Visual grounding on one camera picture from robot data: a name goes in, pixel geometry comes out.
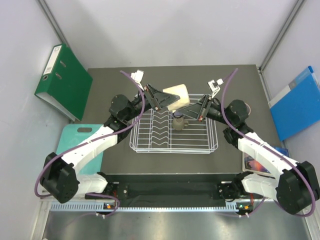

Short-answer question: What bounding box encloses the teal cutting board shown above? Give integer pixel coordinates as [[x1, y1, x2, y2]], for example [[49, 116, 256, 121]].
[[56, 124, 105, 176]]

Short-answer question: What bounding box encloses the purple cable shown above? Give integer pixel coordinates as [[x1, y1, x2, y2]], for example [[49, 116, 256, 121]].
[[34, 70, 146, 198], [221, 67, 320, 216]]

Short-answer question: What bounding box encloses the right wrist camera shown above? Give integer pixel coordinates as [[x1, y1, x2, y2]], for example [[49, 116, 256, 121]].
[[207, 78, 224, 99]]

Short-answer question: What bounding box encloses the cream mug black handle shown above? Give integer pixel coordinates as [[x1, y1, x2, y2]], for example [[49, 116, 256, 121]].
[[162, 84, 190, 113]]

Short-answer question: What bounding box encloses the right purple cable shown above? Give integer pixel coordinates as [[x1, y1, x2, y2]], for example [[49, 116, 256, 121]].
[[221, 67, 320, 216]]

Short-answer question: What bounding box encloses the small taupe ceramic mug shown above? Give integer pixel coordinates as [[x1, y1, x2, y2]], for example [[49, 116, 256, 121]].
[[172, 117, 189, 131]]

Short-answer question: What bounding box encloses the green lever arch binder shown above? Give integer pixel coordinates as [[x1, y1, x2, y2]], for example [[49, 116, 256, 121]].
[[34, 44, 93, 122]]

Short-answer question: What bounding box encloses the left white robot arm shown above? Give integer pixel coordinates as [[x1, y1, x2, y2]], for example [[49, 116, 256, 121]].
[[34, 82, 190, 204]]

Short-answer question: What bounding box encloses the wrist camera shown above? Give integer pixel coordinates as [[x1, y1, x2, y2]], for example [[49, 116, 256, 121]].
[[130, 69, 144, 83], [207, 78, 224, 99]]

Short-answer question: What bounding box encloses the blue folder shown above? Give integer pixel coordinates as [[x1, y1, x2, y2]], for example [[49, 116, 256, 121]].
[[268, 65, 320, 141]]

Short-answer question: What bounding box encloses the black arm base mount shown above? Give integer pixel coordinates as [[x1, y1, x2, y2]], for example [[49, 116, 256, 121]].
[[98, 172, 247, 200]]

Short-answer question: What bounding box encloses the colourful book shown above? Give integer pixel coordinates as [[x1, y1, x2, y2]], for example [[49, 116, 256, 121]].
[[241, 146, 288, 179]]

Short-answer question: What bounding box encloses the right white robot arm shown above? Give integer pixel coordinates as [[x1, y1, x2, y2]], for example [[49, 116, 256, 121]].
[[177, 94, 320, 217]]

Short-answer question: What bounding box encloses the slotted cable duct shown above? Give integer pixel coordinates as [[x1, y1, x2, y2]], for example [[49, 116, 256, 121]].
[[50, 201, 253, 213]]

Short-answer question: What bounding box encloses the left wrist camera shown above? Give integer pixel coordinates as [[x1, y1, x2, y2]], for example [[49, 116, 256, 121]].
[[130, 69, 144, 83]]

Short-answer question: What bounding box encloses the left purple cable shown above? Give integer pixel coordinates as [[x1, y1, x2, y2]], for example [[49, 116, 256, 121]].
[[34, 70, 146, 198]]

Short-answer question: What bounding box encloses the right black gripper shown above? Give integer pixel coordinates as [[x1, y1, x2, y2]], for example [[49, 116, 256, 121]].
[[178, 94, 233, 127]]

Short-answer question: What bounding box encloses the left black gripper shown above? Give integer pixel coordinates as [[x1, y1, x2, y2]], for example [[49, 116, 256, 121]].
[[124, 83, 180, 122]]

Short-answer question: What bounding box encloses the white wire dish rack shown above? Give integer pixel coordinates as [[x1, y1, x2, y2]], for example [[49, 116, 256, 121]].
[[129, 108, 219, 154]]

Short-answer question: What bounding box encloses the lilac plastic cup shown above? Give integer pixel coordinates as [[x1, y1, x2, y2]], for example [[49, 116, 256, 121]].
[[172, 111, 184, 119]]

